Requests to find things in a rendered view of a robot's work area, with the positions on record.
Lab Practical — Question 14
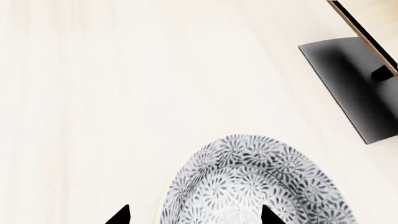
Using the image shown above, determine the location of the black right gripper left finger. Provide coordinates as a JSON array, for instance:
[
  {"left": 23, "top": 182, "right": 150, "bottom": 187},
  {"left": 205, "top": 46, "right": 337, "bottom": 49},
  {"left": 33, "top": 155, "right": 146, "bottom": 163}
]
[{"left": 104, "top": 203, "right": 131, "bottom": 224}]

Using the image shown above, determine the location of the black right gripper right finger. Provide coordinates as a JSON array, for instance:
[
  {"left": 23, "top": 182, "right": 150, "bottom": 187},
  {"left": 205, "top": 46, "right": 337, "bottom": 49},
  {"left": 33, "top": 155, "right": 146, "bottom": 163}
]
[{"left": 261, "top": 203, "right": 287, "bottom": 224}]

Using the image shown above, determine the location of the black metal stand base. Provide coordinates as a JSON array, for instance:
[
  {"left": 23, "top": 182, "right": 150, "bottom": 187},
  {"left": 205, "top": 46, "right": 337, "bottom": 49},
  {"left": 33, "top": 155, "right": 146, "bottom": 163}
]
[{"left": 297, "top": 36, "right": 398, "bottom": 146}]

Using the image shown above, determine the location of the white plate with grey floral pattern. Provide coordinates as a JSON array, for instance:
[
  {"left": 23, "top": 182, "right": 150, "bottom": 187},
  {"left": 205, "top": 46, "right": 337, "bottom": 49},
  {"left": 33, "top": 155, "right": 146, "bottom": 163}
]
[{"left": 154, "top": 133, "right": 357, "bottom": 224}]

